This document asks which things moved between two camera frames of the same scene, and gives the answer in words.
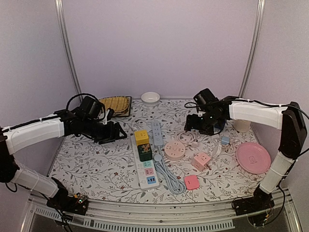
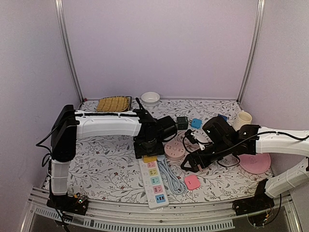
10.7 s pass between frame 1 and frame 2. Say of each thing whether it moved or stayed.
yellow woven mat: stayed
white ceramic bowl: stayed
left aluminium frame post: stayed
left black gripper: moved
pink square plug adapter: stayed
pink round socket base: stayed
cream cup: stayed
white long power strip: moved
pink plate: stayed
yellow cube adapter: moved
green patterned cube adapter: moved
